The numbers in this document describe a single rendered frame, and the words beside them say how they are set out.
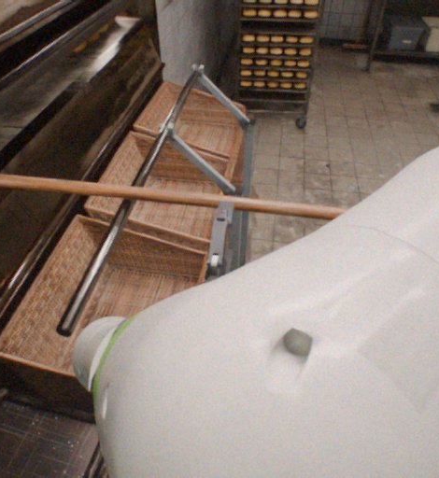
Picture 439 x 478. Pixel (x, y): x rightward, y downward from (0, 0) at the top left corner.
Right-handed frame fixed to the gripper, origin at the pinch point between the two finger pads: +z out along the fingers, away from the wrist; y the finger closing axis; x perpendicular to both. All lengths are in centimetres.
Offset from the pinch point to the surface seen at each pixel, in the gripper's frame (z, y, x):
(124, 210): 4.4, 0.7, -23.8
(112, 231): -2.9, 0.6, -24.1
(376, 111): 317, 116, 107
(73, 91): 63, -1, -62
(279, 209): 7.1, -1.4, 10.8
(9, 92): 9, -24, -46
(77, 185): 7.7, -2.7, -36.0
